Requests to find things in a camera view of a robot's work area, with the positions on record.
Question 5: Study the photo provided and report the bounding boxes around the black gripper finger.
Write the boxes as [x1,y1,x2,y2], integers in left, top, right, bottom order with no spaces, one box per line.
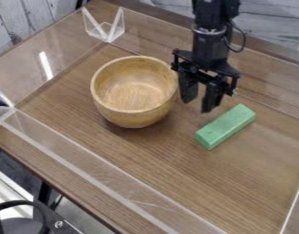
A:
[178,70,198,103]
[202,82,229,112]

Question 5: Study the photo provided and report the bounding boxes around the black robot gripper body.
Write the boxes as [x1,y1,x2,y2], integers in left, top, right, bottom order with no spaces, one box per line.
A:
[171,27,241,96]

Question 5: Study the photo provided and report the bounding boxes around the green rectangular block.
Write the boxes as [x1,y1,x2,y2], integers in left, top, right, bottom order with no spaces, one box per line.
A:
[196,104,257,150]

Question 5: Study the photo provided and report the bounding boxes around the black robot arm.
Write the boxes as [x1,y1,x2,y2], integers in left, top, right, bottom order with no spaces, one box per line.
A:
[171,0,248,113]

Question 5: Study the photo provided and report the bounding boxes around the light wooden bowl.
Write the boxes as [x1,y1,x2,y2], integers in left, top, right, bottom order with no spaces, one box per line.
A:
[91,56,178,129]

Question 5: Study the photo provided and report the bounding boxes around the clear acrylic front barrier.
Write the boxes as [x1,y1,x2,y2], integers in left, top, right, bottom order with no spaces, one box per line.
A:
[0,91,228,234]

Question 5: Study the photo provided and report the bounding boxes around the black table leg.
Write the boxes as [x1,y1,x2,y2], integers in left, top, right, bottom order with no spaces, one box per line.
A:
[38,182,53,205]

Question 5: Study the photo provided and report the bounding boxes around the clear acrylic corner bracket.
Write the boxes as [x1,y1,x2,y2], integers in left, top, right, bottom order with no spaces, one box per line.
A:
[82,7,125,43]

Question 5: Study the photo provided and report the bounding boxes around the black cable loop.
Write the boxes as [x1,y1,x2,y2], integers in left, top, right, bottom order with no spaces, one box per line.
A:
[0,199,51,234]

